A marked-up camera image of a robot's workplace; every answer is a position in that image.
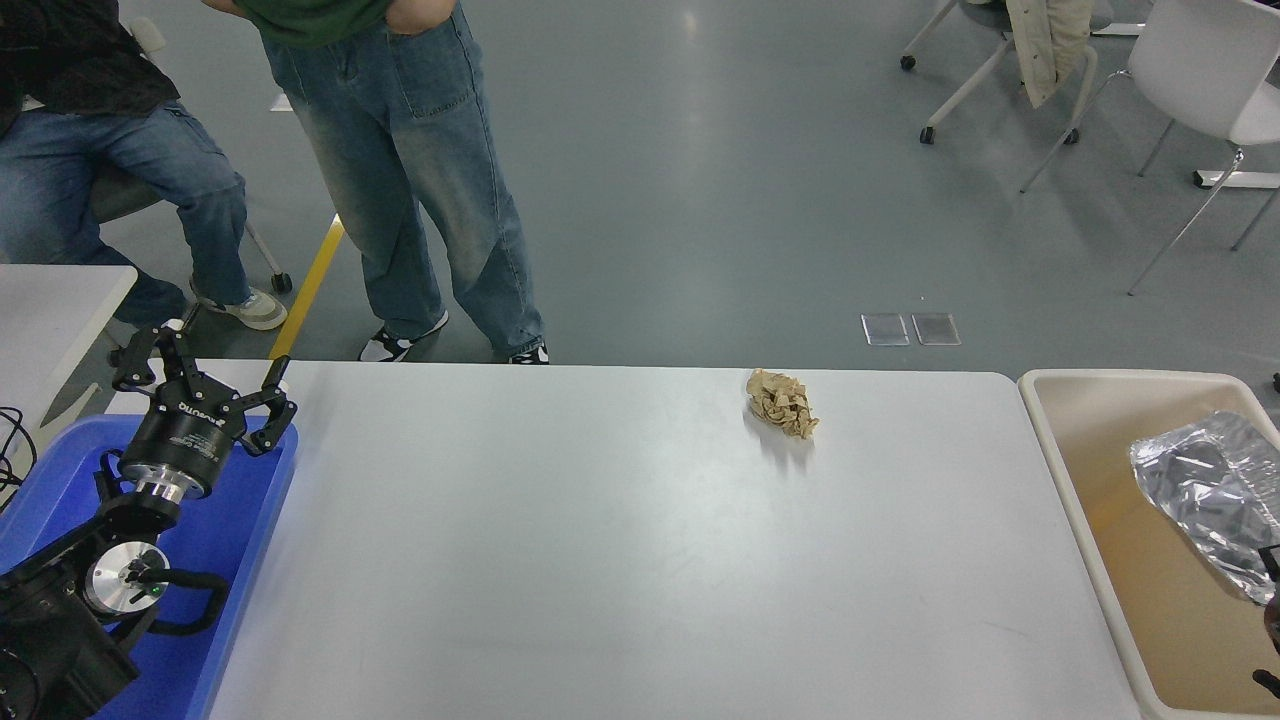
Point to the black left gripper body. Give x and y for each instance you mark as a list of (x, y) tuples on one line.
[(185, 440)]

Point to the foil tray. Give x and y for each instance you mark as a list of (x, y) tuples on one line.
[(1215, 490)]

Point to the tan paper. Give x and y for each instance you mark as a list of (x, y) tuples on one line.
[(783, 402)]

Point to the standing person's left hand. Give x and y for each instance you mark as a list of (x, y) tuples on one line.
[(422, 14)]

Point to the blue plastic tray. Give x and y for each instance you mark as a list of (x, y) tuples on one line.
[(230, 520)]

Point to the large pale plastic bin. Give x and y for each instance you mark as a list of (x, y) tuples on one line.
[(1120, 520)]

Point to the seated person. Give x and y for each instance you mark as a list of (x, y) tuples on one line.
[(60, 160)]

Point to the standing person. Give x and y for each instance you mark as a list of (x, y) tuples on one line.
[(400, 150)]

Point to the white floor base bar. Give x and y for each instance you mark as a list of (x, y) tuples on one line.
[(1235, 179)]

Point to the clear floor plate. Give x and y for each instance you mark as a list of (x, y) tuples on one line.
[(935, 329), (885, 330)]

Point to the white shell chair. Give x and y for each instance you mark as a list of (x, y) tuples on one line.
[(1200, 60)]

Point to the white-legged rolling chair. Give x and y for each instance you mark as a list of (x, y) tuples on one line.
[(965, 85)]

